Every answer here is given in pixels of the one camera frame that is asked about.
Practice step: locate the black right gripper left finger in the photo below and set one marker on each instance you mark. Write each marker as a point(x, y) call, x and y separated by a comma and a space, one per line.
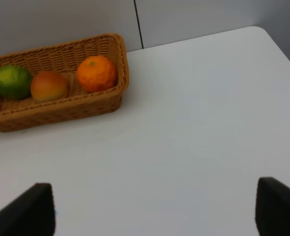
point(30, 214)

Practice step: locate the red yellow peach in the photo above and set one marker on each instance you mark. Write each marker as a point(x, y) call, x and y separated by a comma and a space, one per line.
point(48, 86)

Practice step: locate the green lime fruit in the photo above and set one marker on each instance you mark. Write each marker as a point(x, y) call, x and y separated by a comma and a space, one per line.
point(15, 82)

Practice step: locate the orange mandarin fruit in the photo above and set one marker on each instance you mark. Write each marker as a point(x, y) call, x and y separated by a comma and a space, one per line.
point(96, 73)

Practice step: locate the light brown wicker basket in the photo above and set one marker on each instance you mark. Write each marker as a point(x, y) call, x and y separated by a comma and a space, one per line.
point(65, 59)

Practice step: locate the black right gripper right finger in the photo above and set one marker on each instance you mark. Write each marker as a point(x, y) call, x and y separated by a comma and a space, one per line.
point(272, 213)

